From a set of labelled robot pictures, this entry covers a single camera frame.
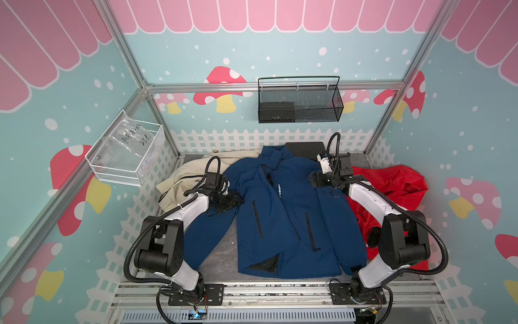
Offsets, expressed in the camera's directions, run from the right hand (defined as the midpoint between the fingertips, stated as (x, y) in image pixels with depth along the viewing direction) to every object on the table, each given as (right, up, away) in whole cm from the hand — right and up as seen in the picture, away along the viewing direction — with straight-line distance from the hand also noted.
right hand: (316, 174), depth 92 cm
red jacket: (+30, -5, -14) cm, 34 cm away
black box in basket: (-19, +27, -5) cm, 34 cm away
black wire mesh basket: (-7, +35, +3) cm, 36 cm away
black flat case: (+3, +14, +25) cm, 29 cm away
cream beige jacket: (-67, -7, +1) cm, 68 cm away
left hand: (-35, -14, -2) cm, 38 cm away
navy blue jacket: (-16, -22, -3) cm, 27 cm away
